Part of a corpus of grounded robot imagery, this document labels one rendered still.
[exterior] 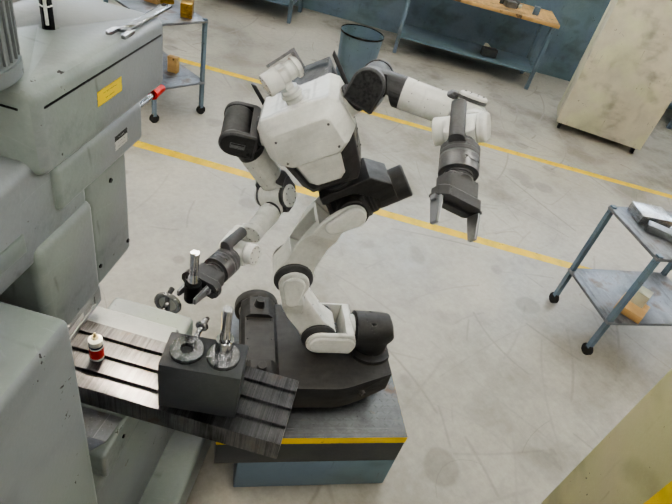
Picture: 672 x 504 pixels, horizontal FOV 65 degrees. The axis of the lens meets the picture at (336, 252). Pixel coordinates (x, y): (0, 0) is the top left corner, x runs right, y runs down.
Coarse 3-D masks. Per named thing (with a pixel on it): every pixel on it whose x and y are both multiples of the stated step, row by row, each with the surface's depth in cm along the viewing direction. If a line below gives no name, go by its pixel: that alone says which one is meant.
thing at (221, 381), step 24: (192, 336) 146; (168, 360) 140; (192, 360) 140; (216, 360) 142; (240, 360) 145; (168, 384) 144; (192, 384) 143; (216, 384) 142; (240, 384) 145; (192, 408) 150; (216, 408) 149
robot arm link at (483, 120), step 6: (480, 114) 116; (486, 114) 117; (480, 120) 115; (486, 120) 116; (480, 126) 115; (486, 126) 115; (480, 132) 116; (486, 132) 116; (480, 138) 117; (486, 138) 117
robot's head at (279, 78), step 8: (280, 64) 145; (288, 64) 144; (296, 64) 143; (264, 72) 143; (272, 72) 142; (280, 72) 143; (288, 72) 144; (296, 72) 144; (264, 80) 142; (272, 80) 142; (280, 80) 143; (288, 80) 145; (272, 88) 143; (280, 88) 144; (288, 88) 146; (296, 88) 147; (272, 96) 145; (288, 96) 147
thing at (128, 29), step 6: (162, 6) 118; (168, 6) 119; (150, 12) 113; (156, 12) 114; (162, 12) 116; (138, 18) 109; (144, 18) 110; (150, 18) 111; (126, 24) 106; (132, 24) 106; (138, 24) 107; (108, 30) 101; (114, 30) 102; (120, 30) 104; (126, 30) 103; (132, 30) 104; (126, 36) 102
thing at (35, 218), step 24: (0, 168) 85; (24, 168) 87; (0, 192) 82; (24, 192) 87; (48, 192) 94; (0, 216) 83; (24, 216) 89; (48, 216) 96; (0, 240) 85; (24, 240) 91; (0, 264) 86; (24, 264) 93; (0, 288) 88
